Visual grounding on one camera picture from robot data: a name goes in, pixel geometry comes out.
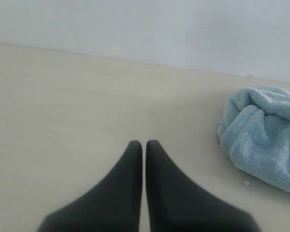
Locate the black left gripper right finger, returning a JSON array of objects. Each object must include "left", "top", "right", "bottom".
[{"left": 145, "top": 140, "right": 261, "bottom": 232}]

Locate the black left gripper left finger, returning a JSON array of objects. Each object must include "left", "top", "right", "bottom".
[{"left": 38, "top": 141, "right": 142, "bottom": 232}]

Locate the light blue terry towel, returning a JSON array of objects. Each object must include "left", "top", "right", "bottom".
[{"left": 217, "top": 86, "right": 290, "bottom": 193}]

